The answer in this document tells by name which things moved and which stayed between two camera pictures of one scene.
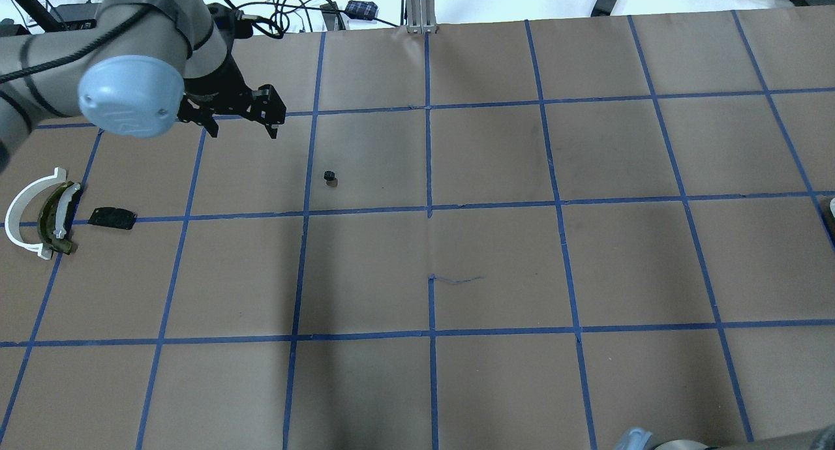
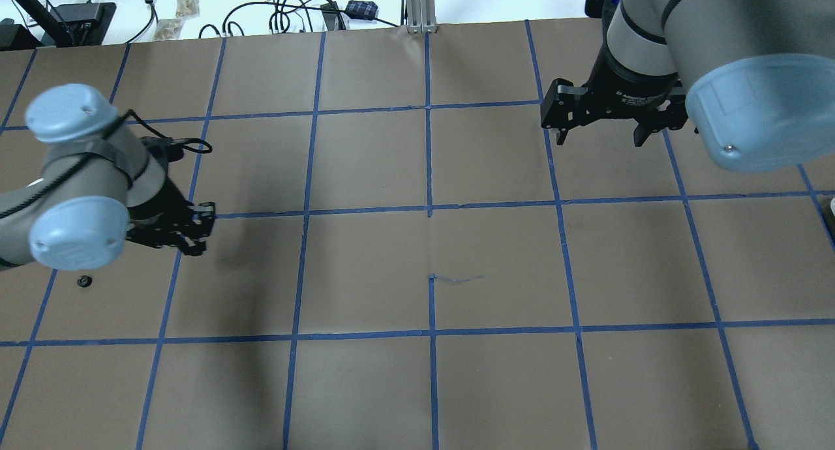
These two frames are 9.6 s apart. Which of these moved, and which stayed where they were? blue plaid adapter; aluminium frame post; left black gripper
Moved: left black gripper
Stayed: aluminium frame post; blue plaid adapter
